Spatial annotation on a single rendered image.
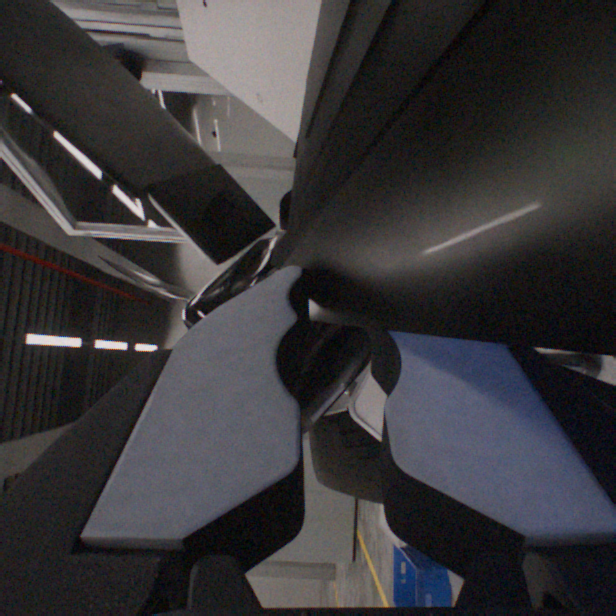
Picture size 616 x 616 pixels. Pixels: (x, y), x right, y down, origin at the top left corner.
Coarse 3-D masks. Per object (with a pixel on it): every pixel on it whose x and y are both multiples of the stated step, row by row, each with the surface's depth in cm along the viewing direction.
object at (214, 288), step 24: (288, 192) 32; (288, 216) 34; (264, 240) 30; (240, 264) 29; (264, 264) 28; (216, 288) 28; (240, 288) 27; (192, 312) 27; (336, 336) 27; (360, 336) 28; (312, 360) 26; (336, 360) 27; (360, 360) 29; (312, 384) 27; (336, 384) 28; (312, 408) 27
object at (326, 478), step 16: (336, 416) 41; (320, 432) 43; (336, 432) 42; (352, 432) 42; (368, 432) 42; (320, 448) 46; (336, 448) 45; (352, 448) 44; (368, 448) 44; (320, 464) 49; (336, 464) 48; (352, 464) 47; (368, 464) 46; (320, 480) 56; (336, 480) 53; (352, 480) 51; (368, 480) 49; (352, 496) 57; (368, 496) 55
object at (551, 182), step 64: (384, 0) 7; (448, 0) 5; (512, 0) 5; (576, 0) 4; (320, 64) 11; (384, 64) 7; (448, 64) 6; (512, 64) 5; (576, 64) 4; (320, 128) 11; (384, 128) 7; (448, 128) 6; (512, 128) 5; (576, 128) 4; (320, 192) 11; (384, 192) 8; (448, 192) 6; (512, 192) 5; (576, 192) 4; (320, 256) 12; (384, 256) 8; (448, 256) 6; (512, 256) 5; (576, 256) 4; (320, 320) 12; (384, 320) 8; (448, 320) 6; (512, 320) 5; (576, 320) 4
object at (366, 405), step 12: (360, 384) 30; (372, 384) 29; (360, 396) 30; (372, 396) 29; (384, 396) 29; (348, 408) 31; (360, 408) 30; (372, 408) 29; (360, 420) 30; (372, 420) 29; (372, 432) 29
